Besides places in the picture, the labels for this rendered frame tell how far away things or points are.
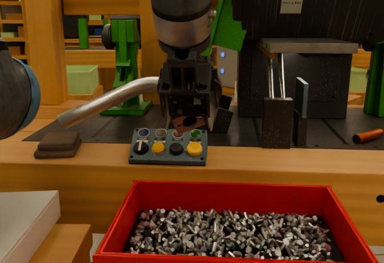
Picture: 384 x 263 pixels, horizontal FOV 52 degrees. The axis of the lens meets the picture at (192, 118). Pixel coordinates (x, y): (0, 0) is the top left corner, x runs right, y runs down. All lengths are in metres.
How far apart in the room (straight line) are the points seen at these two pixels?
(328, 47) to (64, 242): 0.56
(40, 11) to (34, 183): 0.73
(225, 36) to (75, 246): 0.57
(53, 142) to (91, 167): 0.11
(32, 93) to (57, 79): 0.81
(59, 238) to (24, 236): 0.08
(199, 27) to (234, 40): 0.45
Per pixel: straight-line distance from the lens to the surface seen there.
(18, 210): 0.66
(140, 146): 0.77
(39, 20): 1.44
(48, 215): 0.67
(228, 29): 0.94
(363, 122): 1.17
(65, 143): 0.84
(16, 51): 11.09
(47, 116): 1.30
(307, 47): 0.77
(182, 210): 0.64
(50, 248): 0.64
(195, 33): 0.49
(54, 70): 1.43
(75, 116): 0.78
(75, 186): 0.82
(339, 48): 0.78
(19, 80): 0.62
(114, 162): 0.79
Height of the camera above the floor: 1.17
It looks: 14 degrees down
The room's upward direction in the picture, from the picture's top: straight up
